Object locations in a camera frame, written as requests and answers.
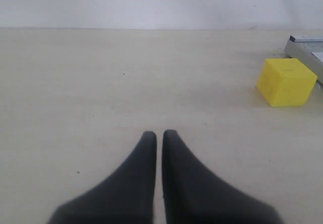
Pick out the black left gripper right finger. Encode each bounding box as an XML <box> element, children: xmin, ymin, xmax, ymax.
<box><xmin>161</xmin><ymin>130</ymin><xmax>283</xmax><ymax>223</ymax></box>

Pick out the grey paper cutter base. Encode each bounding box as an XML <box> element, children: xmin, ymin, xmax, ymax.
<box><xmin>284</xmin><ymin>35</ymin><xmax>322</xmax><ymax>87</ymax></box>

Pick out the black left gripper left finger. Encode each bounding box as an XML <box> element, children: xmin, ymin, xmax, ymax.
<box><xmin>48</xmin><ymin>131</ymin><xmax>157</xmax><ymax>223</ymax></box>

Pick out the yellow cube block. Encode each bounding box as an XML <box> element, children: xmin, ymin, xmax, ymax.
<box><xmin>256</xmin><ymin>58</ymin><xmax>317</xmax><ymax>107</ymax></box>

